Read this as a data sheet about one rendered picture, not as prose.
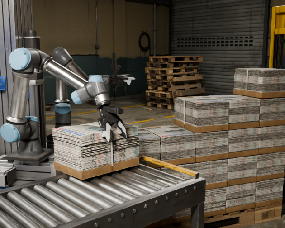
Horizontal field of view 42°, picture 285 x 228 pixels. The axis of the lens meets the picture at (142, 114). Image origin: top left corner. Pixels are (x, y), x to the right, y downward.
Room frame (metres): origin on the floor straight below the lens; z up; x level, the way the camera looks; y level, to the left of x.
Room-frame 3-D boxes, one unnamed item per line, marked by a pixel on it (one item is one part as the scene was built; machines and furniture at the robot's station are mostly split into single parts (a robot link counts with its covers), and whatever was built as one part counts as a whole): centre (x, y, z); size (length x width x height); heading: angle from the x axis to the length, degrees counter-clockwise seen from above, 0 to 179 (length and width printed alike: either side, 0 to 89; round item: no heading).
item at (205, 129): (2.90, -0.46, 0.86); 0.38 x 0.29 x 0.04; 21
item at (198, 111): (2.90, -0.46, 0.95); 0.38 x 0.29 x 0.23; 21
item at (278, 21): (3.58, -1.29, 0.97); 0.09 x 0.09 x 1.75; 22
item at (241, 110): (3.01, -0.73, 0.95); 0.38 x 0.29 x 0.23; 22
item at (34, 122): (2.19, 0.70, 0.98); 0.13 x 0.12 x 0.14; 163
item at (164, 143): (2.85, -0.33, 0.42); 1.17 x 0.39 x 0.83; 112
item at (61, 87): (2.82, 0.62, 1.19); 0.15 x 0.12 x 0.55; 14
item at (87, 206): (1.58, 0.31, 0.77); 0.47 x 0.05 x 0.05; 42
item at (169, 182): (1.88, -0.02, 0.77); 0.47 x 0.05 x 0.05; 42
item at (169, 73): (9.65, -0.83, 0.65); 1.33 x 0.94 x 1.30; 136
